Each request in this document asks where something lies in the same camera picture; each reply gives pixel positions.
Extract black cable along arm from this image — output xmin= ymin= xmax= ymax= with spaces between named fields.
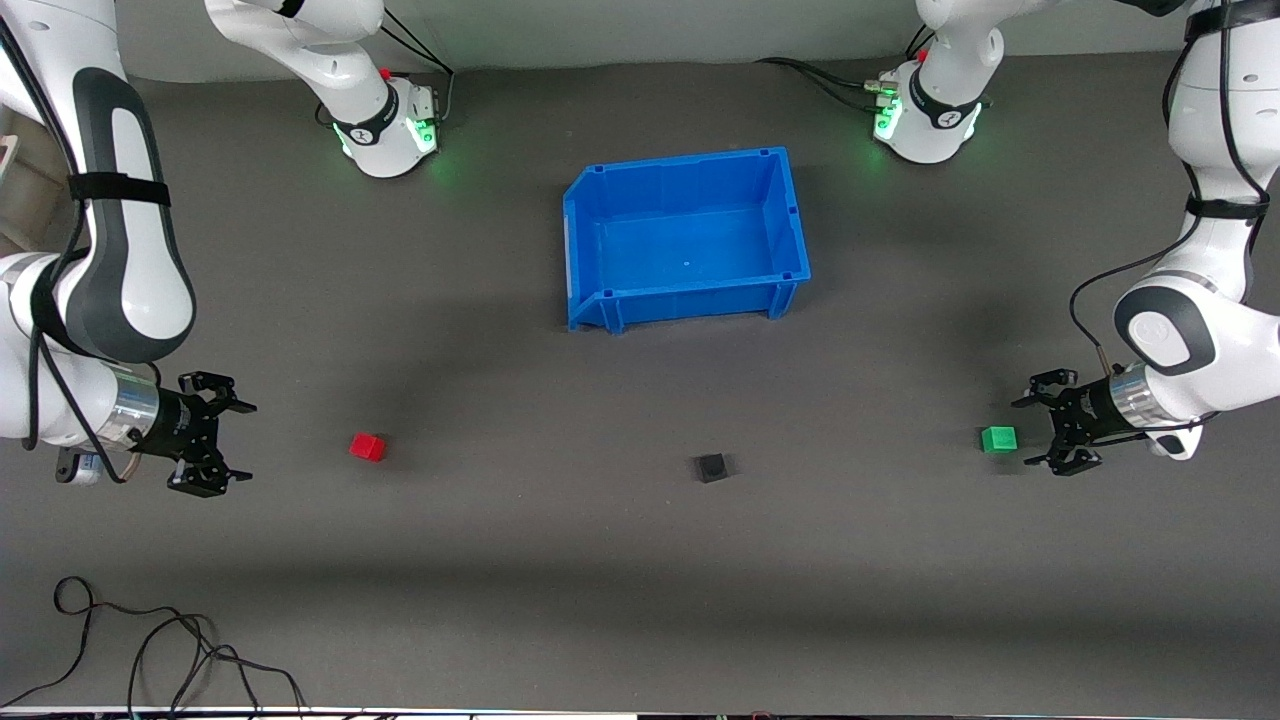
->
xmin=0 ymin=15 xmax=136 ymax=486
xmin=1068 ymin=0 xmax=1271 ymax=386

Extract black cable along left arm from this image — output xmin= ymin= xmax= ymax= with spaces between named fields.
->
xmin=1068 ymin=0 xmax=1271 ymax=386

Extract blue plastic storage bin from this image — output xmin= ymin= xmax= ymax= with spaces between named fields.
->
xmin=562 ymin=146 xmax=812 ymax=335

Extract beige plastic crate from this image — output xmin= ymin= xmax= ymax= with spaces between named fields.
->
xmin=0 ymin=125 xmax=51 ymax=256

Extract loose black floor cable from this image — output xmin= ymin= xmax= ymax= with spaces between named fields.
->
xmin=0 ymin=577 xmax=306 ymax=720

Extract black right arm base cables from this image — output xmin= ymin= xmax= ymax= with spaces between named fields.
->
xmin=378 ymin=8 xmax=457 ymax=126

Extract black cable along right arm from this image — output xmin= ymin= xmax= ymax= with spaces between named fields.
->
xmin=0 ymin=15 xmax=136 ymax=486

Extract black arm base cables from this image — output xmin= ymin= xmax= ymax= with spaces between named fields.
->
xmin=378 ymin=8 xmax=457 ymax=126
xmin=755 ymin=57 xmax=898 ymax=111

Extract black left arm base cables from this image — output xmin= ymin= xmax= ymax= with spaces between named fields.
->
xmin=755 ymin=57 xmax=898 ymax=111

